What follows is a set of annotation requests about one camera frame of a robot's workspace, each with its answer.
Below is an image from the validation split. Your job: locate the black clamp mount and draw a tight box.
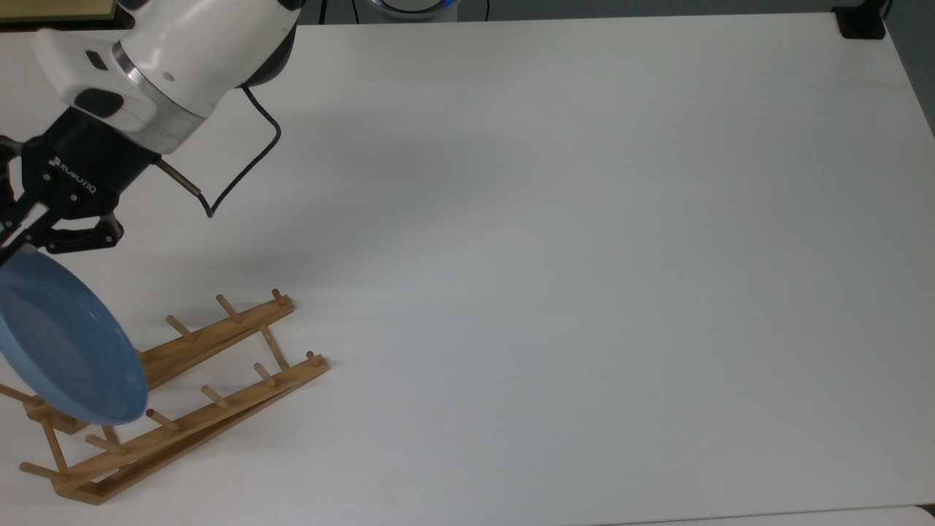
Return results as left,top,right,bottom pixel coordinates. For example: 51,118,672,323
833,0,890,39

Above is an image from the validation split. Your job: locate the blue round plate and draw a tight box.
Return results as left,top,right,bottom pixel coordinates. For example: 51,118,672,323
0,243,150,427

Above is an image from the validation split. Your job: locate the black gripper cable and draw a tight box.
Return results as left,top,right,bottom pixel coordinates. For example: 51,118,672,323
156,85,283,219

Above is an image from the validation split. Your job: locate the wooden plate rack with pegs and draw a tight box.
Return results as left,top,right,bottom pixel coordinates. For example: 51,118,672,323
0,289,329,506

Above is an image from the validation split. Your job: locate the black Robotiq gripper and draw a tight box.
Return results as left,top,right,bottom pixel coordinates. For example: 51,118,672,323
0,108,160,265

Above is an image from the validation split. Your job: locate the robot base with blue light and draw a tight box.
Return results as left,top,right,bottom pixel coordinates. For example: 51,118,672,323
354,0,461,20

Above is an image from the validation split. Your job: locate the yellow wooden board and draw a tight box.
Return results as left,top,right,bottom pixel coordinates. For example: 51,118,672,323
0,0,119,24

